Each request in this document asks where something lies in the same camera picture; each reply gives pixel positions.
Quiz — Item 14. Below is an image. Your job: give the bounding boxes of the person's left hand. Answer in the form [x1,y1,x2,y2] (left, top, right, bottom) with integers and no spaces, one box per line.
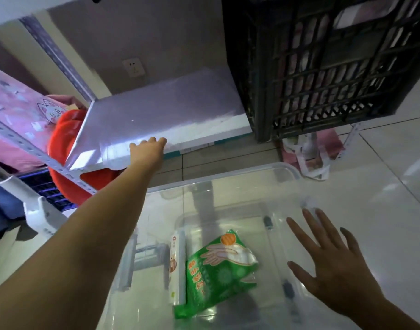
[129,137,168,173]

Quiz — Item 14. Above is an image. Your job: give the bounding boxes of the person's right hand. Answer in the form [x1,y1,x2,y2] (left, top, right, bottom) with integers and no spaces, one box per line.
[286,208,387,320]

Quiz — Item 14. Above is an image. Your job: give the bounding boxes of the person's left forearm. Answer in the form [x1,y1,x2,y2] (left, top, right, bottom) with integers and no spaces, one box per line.
[0,164,162,330]

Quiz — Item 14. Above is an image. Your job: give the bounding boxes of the person's right forearm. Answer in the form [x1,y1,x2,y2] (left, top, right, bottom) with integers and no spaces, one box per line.
[348,296,420,330]

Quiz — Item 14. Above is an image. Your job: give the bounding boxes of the white metal shelf rack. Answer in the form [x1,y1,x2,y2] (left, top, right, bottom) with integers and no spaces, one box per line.
[0,0,363,196]

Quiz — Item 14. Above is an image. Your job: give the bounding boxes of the pink white carrier bag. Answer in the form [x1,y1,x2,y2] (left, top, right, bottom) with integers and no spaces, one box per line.
[281,128,345,181]

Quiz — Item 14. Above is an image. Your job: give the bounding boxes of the green glove packet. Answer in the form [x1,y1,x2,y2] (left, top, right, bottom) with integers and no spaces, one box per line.
[173,229,259,319]

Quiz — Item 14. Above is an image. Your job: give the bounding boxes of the red plastic basin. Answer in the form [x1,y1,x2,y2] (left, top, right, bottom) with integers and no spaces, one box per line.
[47,109,125,206]

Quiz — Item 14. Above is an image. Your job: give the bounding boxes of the clear plastic storage box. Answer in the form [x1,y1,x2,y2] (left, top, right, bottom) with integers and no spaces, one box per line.
[99,163,363,330]

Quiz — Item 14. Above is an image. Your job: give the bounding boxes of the blue plastic crate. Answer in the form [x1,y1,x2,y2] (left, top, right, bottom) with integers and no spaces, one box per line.
[19,168,75,212]

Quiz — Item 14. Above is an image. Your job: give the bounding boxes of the white narrow wrap box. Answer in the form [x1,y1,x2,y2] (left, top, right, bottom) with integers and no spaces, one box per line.
[168,230,186,306]

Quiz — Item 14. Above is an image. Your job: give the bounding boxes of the black plastic crate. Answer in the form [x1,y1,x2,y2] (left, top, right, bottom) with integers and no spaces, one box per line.
[221,0,420,143]

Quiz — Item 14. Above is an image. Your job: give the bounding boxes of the pink cat print box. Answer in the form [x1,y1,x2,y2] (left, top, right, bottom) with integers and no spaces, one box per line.
[0,67,87,173]

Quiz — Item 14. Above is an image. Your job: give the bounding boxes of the pink white packets in crate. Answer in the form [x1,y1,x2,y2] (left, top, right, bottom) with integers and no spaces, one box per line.
[279,0,417,129]

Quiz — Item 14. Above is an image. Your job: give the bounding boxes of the blue cloth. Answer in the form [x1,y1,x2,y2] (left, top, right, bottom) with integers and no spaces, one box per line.
[0,174,27,239]

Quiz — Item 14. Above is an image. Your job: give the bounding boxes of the white wall socket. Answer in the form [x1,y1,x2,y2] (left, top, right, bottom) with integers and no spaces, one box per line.
[123,57,146,78]

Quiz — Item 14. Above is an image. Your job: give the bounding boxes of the white plastic handle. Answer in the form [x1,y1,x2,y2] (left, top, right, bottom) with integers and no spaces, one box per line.
[0,174,68,238]

